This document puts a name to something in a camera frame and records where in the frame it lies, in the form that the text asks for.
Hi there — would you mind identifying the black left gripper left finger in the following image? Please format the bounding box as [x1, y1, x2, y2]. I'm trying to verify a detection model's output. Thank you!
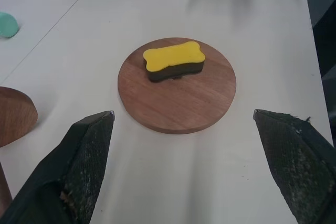
[0, 110, 116, 224]

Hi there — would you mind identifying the yellow and black bone-shaped sponge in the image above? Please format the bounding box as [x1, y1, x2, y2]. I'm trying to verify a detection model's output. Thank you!
[142, 41, 206, 84]

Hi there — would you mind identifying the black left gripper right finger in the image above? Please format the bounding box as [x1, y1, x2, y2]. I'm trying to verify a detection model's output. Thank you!
[253, 109, 336, 224]

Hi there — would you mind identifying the round wooden base disc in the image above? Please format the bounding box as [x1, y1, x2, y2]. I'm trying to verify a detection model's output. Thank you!
[117, 37, 237, 136]

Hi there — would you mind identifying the mint green round object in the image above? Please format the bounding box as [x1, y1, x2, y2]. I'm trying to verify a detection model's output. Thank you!
[0, 12, 20, 39]

